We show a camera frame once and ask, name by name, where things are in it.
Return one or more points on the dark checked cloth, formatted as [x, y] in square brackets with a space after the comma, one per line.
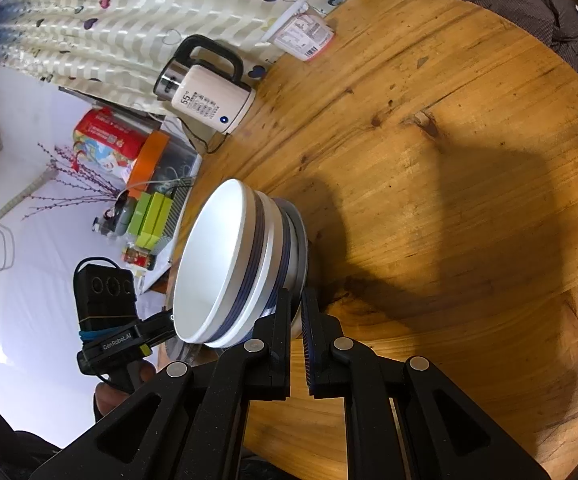
[519, 5]

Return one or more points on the small white blue-striped bowl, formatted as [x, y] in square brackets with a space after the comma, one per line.
[209, 270]

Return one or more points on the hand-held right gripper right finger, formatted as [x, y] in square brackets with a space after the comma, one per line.
[309, 340]

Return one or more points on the grey handheld device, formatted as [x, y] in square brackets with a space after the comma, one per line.
[121, 215]

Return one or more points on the small toy figure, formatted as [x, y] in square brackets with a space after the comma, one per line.
[139, 257]

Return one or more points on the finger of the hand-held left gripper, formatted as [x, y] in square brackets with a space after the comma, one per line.
[159, 325]

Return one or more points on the green box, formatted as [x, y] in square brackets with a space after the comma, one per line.
[158, 220]
[140, 215]

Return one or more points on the wide white blue-striped bowl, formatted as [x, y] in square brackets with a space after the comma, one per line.
[272, 240]

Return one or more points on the clear plastic box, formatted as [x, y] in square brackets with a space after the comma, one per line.
[179, 162]

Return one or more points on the white plastic tub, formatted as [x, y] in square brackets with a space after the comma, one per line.
[304, 35]

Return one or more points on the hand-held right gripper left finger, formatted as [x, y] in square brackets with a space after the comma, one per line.
[279, 340]

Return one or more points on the purple dried branches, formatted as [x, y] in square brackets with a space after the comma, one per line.
[69, 180]

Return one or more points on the red package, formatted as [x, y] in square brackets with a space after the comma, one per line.
[114, 132]

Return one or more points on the person's left hand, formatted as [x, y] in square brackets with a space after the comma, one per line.
[119, 400]

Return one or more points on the orange tray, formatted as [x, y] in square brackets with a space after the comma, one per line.
[149, 160]

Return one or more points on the stainless steel bowl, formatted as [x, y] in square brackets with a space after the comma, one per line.
[300, 250]

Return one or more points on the striped heart-print curtain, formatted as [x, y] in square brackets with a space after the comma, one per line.
[119, 25]

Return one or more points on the grey striped box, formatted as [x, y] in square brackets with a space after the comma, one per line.
[175, 215]

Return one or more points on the colourful printed bag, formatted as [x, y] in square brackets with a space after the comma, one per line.
[101, 157]

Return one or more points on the cream electric kettle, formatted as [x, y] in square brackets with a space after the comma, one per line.
[214, 102]

